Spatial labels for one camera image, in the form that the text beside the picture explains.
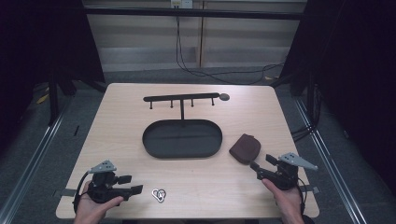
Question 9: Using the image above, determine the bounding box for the brown leather wallet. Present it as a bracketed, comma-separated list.
[228, 133, 262, 165]

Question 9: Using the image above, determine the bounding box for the black curtain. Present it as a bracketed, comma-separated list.
[0, 0, 106, 150]
[278, 0, 396, 190]

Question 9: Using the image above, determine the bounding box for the right hand-held gripper cable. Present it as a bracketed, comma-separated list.
[296, 176, 308, 217]

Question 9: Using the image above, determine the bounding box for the metal floor rail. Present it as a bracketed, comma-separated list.
[0, 101, 73, 224]
[293, 97, 369, 224]

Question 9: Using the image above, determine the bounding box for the hand-held gripper cable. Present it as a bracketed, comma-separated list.
[72, 171, 92, 215]
[296, 176, 308, 217]

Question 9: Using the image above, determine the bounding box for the grey table strap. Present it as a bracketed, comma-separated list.
[300, 185, 321, 195]
[51, 188, 78, 198]

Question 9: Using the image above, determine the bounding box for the black key rack with tray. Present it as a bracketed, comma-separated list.
[142, 91, 231, 160]

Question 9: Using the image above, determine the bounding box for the person's left hand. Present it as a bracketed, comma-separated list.
[74, 180, 125, 224]

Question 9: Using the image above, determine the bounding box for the long black floor cable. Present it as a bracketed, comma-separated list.
[175, 7, 286, 86]

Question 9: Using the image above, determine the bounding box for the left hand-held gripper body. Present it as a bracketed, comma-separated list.
[87, 160, 133, 205]

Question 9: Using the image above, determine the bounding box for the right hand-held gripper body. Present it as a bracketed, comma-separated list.
[257, 151, 319, 191]

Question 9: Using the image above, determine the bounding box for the yellow floor scrap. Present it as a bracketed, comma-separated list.
[35, 92, 50, 105]

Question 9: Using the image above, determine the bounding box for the bundle of black cables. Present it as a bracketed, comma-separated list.
[290, 123, 316, 142]

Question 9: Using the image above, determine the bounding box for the black horizontal metal bar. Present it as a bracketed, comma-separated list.
[83, 7, 308, 21]

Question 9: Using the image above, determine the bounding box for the black stand leg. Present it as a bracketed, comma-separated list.
[47, 73, 61, 127]

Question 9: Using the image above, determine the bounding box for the left hand-held gripper cable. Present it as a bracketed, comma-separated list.
[72, 171, 92, 215]

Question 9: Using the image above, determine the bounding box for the person's right hand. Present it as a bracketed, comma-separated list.
[262, 178, 305, 224]

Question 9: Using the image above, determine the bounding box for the white wall socket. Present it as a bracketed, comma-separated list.
[169, 0, 194, 9]

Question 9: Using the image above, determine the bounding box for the silver carabiner key ring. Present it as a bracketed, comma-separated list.
[150, 188, 167, 204]

